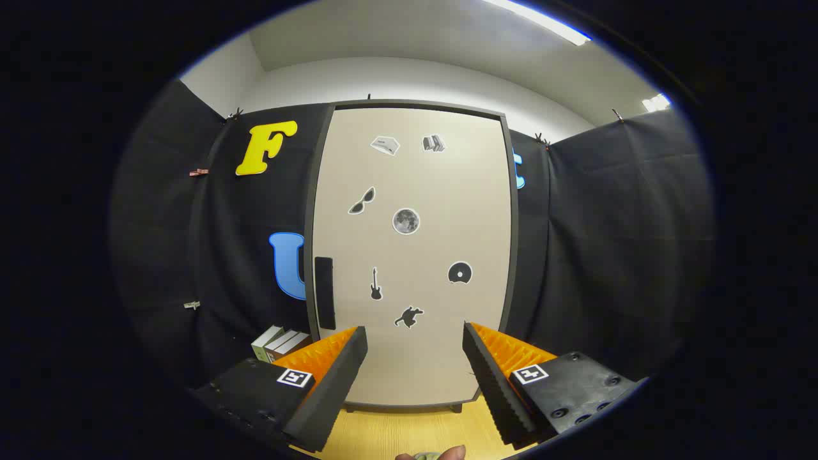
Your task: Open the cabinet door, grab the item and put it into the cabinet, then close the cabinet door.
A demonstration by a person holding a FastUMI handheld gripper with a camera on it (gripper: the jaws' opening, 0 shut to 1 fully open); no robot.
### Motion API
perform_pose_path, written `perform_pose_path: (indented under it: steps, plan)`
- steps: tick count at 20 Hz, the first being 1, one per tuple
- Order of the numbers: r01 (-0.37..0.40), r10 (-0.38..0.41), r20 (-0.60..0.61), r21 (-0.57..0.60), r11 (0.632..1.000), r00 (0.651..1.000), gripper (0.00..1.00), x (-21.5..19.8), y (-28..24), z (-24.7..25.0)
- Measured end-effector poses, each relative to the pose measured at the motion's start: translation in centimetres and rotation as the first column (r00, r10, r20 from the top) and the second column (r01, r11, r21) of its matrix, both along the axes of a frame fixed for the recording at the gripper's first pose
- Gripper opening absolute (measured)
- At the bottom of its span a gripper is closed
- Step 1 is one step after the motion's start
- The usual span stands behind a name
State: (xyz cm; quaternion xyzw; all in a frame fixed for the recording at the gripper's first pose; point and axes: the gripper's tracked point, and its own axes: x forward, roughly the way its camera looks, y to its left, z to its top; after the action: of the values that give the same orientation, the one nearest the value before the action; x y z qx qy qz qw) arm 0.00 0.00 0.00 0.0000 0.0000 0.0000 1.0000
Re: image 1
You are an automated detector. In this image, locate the long ceiling light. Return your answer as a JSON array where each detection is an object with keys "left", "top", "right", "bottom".
[{"left": 486, "top": 0, "right": 592, "bottom": 47}]

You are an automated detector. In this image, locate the black door handle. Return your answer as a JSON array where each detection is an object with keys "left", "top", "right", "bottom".
[{"left": 314, "top": 257, "right": 337, "bottom": 331}]

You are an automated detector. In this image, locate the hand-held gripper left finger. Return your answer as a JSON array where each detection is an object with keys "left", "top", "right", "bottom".
[{"left": 192, "top": 326, "right": 369, "bottom": 454}]

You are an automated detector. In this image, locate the olive brown book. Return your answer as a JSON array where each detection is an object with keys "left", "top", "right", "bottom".
[{"left": 263, "top": 329, "right": 300, "bottom": 364}]

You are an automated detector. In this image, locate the black backdrop cloth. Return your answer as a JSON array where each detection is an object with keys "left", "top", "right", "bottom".
[{"left": 109, "top": 80, "right": 716, "bottom": 390}]

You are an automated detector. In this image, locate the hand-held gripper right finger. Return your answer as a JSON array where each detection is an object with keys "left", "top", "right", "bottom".
[{"left": 462, "top": 321, "right": 646, "bottom": 448}]

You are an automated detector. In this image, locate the green book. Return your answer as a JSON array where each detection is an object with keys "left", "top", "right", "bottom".
[{"left": 251, "top": 326, "right": 285, "bottom": 363}]

